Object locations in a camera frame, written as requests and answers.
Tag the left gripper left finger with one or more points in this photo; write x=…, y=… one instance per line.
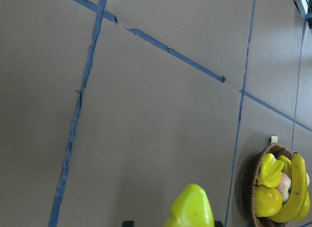
x=128, y=223

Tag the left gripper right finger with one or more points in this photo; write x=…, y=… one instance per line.
x=218, y=224

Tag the yellow banana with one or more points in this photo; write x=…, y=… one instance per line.
x=291, y=209
x=191, y=209

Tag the wicker fruit basket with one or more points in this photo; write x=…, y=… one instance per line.
x=249, y=185

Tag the yellow starfruit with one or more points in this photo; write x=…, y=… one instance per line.
x=274, y=171

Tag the pink peach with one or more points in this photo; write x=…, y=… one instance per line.
x=284, y=187

